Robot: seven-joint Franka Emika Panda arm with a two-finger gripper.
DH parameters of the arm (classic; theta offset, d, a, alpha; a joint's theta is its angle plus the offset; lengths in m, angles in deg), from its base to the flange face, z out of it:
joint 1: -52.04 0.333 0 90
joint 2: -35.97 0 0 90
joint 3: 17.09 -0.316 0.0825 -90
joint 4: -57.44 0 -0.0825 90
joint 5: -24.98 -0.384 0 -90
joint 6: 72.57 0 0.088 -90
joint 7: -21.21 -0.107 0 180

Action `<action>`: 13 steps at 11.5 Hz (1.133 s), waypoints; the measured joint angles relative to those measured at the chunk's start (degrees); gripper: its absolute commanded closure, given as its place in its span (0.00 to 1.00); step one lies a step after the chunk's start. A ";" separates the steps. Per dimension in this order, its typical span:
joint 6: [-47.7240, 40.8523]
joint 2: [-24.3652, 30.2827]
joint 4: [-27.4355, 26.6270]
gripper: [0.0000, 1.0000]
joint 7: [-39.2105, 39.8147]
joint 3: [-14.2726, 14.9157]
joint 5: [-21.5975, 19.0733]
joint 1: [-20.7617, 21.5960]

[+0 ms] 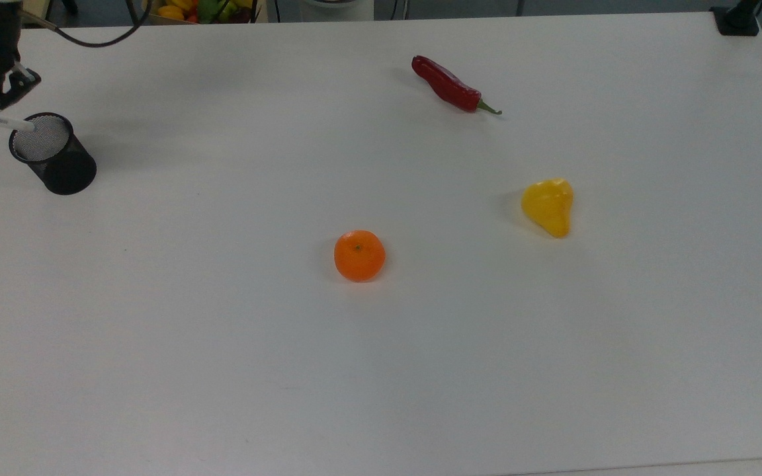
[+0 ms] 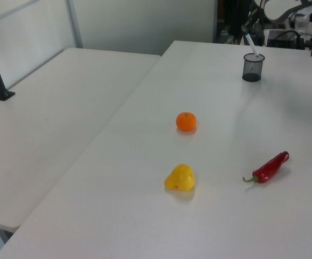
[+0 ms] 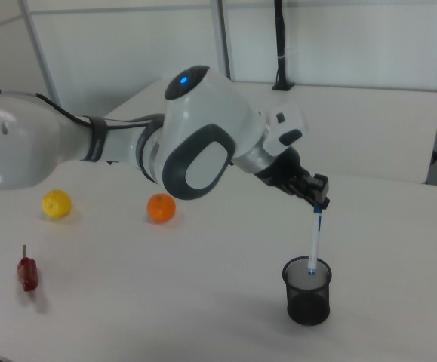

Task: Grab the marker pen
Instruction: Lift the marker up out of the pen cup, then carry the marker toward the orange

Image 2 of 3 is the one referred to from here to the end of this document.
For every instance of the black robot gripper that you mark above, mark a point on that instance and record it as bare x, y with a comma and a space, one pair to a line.
254, 10

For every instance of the white marker pen blue cap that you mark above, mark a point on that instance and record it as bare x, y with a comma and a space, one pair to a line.
252, 46

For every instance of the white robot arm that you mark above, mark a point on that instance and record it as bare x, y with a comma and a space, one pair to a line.
275, 9

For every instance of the black mesh pen cup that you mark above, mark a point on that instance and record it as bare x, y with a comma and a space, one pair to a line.
253, 70

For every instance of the black electronics box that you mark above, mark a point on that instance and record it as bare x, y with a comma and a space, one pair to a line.
282, 39

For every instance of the clear glass jar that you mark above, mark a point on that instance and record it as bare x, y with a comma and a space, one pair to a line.
301, 23

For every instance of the orange mandarin fruit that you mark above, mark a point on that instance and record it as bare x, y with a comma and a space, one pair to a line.
186, 122

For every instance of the red chili pepper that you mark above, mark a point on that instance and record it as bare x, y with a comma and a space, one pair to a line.
270, 167

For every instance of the yellow pear toy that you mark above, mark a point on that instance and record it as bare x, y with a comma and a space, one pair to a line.
180, 178

